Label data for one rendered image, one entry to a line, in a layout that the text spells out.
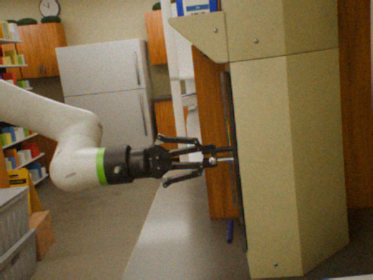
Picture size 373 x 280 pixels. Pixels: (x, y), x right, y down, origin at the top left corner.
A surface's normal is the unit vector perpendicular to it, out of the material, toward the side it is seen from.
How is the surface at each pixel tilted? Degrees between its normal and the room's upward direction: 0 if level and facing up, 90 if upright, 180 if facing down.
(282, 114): 90
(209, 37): 90
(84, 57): 90
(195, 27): 90
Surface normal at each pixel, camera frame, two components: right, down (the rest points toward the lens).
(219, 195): -0.06, 0.18
